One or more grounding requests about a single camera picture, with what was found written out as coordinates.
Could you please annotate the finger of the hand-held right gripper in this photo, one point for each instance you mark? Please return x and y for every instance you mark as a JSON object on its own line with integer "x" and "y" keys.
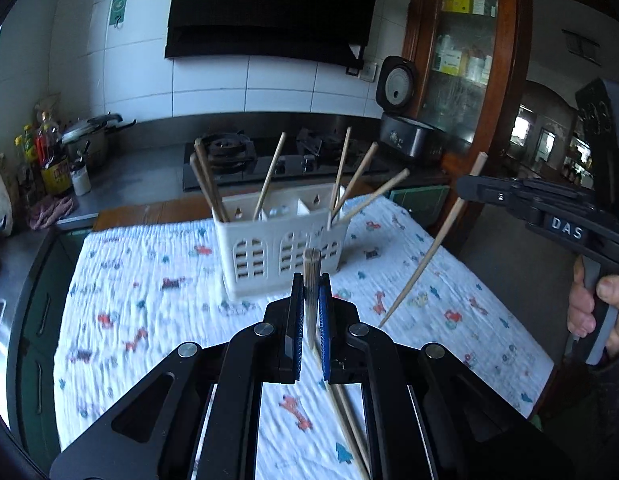
{"x": 489, "y": 192}

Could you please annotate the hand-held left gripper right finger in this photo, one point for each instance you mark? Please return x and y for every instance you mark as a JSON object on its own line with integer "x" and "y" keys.
{"x": 325, "y": 330}

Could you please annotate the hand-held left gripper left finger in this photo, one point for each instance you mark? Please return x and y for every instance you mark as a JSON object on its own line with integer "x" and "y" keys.
{"x": 299, "y": 320}

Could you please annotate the white plastic utensil holder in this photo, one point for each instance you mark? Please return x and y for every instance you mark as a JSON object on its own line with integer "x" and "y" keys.
{"x": 269, "y": 255}

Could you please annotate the light bamboo chopstick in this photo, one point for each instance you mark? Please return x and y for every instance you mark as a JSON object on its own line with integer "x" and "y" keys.
{"x": 429, "y": 260}
{"x": 339, "y": 420}
{"x": 354, "y": 427}

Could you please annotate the bunch of wooden chopsticks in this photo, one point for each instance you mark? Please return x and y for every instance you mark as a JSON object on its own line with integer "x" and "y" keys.
{"x": 212, "y": 185}

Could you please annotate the person's right forearm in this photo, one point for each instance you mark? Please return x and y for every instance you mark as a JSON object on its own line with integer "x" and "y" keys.
{"x": 614, "y": 410}

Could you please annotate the person's right hand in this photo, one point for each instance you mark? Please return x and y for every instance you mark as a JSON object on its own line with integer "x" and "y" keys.
{"x": 579, "y": 310}

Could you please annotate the dark wooden display cabinet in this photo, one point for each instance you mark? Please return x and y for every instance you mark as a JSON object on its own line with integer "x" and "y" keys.
{"x": 544, "y": 135}

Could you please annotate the wooden glass-door cabinet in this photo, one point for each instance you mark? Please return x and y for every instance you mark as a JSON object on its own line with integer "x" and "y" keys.
{"x": 509, "y": 110}

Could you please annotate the black rice cooker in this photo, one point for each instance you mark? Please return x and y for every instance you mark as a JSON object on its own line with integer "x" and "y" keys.
{"x": 409, "y": 135}

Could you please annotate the green and white box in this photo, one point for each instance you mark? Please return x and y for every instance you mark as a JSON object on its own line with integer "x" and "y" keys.
{"x": 449, "y": 61}

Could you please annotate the black gas stove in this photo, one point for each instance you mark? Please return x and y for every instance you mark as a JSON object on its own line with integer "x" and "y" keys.
{"x": 289, "y": 165}

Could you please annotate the white printed cloth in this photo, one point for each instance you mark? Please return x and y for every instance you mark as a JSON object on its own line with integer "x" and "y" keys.
{"x": 139, "y": 310}

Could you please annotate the ceiling vent grille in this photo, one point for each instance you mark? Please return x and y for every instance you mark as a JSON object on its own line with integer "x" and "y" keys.
{"x": 582, "y": 47}

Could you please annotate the yellow box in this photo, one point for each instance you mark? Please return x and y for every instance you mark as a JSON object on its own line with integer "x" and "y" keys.
{"x": 459, "y": 0}

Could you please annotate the green base cabinet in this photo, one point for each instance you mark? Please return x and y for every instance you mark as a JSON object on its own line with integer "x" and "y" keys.
{"x": 44, "y": 320}

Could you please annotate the white cup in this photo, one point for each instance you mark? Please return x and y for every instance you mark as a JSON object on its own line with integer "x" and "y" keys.
{"x": 81, "y": 180}

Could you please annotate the pink rag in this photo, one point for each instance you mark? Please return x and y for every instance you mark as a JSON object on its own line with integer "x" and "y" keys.
{"x": 49, "y": 212}

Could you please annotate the steel pressure cooker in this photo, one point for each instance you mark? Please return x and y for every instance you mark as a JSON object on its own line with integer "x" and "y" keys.
{"x": 89, "y": 140}

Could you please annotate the black range hood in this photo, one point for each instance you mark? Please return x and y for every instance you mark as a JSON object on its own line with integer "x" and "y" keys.
{"x": 269, "y": 10}

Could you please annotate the yellow-capped bottle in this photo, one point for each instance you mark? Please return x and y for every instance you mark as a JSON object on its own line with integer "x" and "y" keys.
{"x": 25, "y": 155}

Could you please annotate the wall socket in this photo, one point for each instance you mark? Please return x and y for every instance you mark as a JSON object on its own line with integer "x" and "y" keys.
{"x": 369, "y": 71}

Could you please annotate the green wall hook sticker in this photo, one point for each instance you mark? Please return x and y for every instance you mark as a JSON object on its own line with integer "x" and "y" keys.
{"x": 119, "y": 10}

